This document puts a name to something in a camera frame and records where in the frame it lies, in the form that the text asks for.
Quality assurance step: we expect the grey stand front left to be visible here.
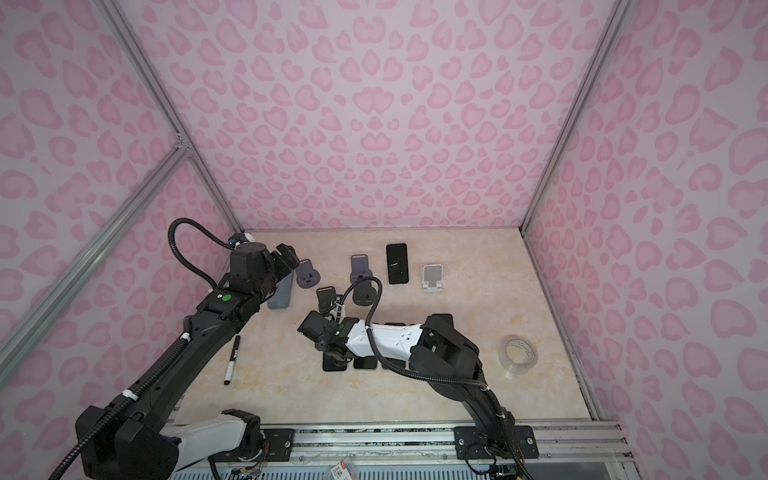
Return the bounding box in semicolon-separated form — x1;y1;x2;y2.
316;286;337;315

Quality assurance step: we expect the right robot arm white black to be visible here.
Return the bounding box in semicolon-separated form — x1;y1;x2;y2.
298;311;519;459

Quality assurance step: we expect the clear tape roll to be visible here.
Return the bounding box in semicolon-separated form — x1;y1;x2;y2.
498;335;539;378

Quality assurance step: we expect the empty purple phone stand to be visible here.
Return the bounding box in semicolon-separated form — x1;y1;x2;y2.
350;254;373;283

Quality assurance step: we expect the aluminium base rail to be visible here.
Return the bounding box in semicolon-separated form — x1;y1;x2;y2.
113;419;640;480

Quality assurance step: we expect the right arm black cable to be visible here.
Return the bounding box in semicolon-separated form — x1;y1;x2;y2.
338;275;505;421

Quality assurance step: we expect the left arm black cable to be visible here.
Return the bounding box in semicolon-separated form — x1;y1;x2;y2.
167;217;253;289

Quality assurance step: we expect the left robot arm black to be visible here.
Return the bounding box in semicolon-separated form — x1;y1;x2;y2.
51;242;300;479

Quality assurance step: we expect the grey stone block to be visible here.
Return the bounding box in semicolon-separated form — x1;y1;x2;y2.
267;272;294;310

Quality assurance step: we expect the phone white stand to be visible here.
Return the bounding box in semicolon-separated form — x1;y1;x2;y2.
385;243;410;285
322;353;347;372

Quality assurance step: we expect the grey stand of blue phone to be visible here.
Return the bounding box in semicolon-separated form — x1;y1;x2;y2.
352;280;377;307

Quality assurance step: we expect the grey edged phone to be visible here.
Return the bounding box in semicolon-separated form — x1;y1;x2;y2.
428;313;454;327

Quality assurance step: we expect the black marker pen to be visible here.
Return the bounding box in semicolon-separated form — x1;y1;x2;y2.
223;335;241;386

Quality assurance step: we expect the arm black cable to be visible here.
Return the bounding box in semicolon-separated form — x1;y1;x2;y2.
167;217;253;289
338;275;505;421

